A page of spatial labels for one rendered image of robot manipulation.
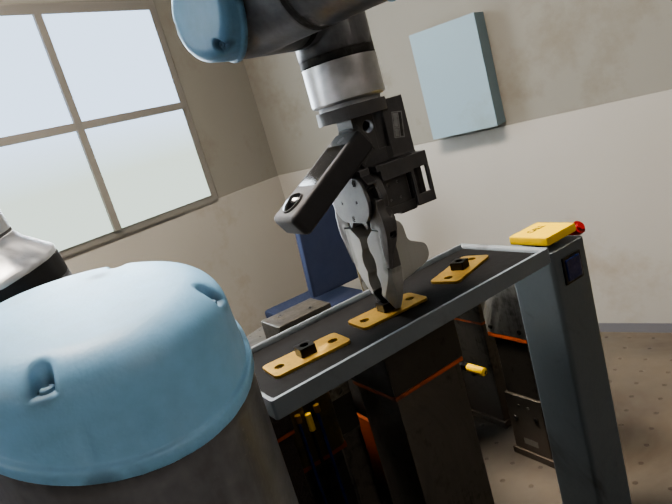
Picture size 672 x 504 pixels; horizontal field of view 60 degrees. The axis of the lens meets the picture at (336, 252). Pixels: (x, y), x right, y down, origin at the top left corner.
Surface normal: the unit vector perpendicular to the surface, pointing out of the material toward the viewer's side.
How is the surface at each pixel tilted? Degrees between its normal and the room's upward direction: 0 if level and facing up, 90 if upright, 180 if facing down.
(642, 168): 90
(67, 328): 7
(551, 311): 90
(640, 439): 0
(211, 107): 90
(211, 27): 90
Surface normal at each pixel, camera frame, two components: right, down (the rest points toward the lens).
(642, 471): -0.27, -0.94
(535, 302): -0.80, 0.35
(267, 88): -0.58, 0.34
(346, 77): 0.02, 0.23
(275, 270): 0.77, -0.07
